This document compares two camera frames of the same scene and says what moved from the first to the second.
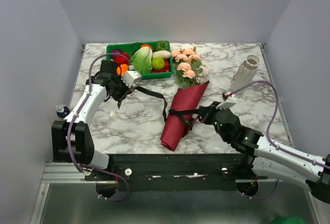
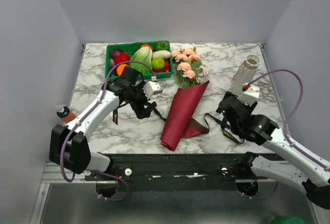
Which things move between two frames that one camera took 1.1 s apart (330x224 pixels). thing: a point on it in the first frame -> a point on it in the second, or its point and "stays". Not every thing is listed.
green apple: x=158 y=63 stays
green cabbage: x=142 y=59 stays
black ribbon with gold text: x=178 y=112 -> x=207 y=116
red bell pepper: x=120 y=60 stays
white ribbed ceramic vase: x=244 y=75 stays
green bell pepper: x=163 y=45 stays
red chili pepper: x=166 y=68 stays
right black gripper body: x=225 y=138 -> x=249 y=108
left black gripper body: x=121 y=90 -> x=137 y=95
